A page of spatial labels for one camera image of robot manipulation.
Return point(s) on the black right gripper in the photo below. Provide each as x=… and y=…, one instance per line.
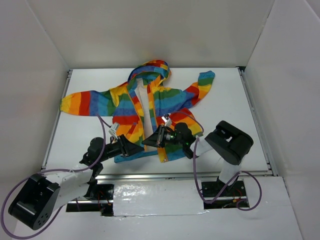
x=161, y=136

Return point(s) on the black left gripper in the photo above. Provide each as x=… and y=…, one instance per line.
x=123, y=145

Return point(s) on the rainbow striped hooded jacket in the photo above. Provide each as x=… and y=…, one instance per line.
x=138, y=104

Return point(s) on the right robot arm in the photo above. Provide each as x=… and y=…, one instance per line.
x=231, y=143

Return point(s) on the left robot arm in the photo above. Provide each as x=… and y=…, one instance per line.
x=42, y=194

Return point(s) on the white foil covered panel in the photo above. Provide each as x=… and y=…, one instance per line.
x=156, y=198

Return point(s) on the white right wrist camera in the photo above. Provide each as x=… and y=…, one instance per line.
x=167, y=120

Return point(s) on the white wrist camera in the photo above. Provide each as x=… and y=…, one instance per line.
x=167, y=120
x=113, y=129

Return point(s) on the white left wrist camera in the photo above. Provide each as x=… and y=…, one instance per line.
x=113, y=129

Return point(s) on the aluminium table frame rail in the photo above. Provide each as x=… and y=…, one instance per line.
x=227, y=100

